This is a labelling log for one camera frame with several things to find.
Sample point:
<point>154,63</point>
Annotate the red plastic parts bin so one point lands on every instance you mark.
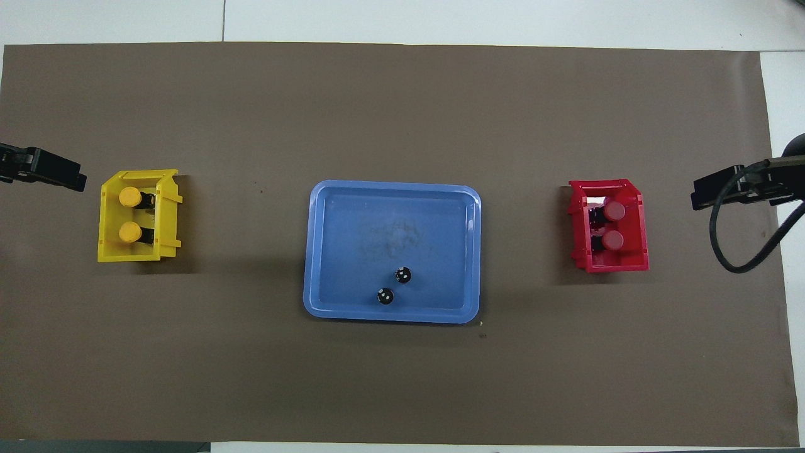
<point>613,267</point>

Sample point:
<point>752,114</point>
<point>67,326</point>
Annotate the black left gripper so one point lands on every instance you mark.
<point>16,163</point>

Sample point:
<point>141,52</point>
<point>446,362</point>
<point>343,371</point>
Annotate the yellow plastic parts bin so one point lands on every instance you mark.
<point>110,251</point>

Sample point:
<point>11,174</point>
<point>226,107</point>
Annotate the blue plastic tray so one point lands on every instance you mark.
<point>352,251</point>

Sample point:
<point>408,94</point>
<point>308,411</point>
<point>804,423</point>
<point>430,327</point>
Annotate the yellow push button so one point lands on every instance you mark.
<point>129,197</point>
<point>129,233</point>

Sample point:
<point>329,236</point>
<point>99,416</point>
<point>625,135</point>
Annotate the black cylindrical capacitor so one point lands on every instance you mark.
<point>402,275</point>
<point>385,296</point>

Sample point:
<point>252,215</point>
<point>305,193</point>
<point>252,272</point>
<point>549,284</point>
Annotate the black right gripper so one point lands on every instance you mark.
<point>773,182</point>

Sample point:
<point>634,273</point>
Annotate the brown paper table mat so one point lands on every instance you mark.
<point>402,94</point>

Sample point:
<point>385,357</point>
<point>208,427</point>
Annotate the red push button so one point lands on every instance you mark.
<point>612,240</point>
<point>614,211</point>

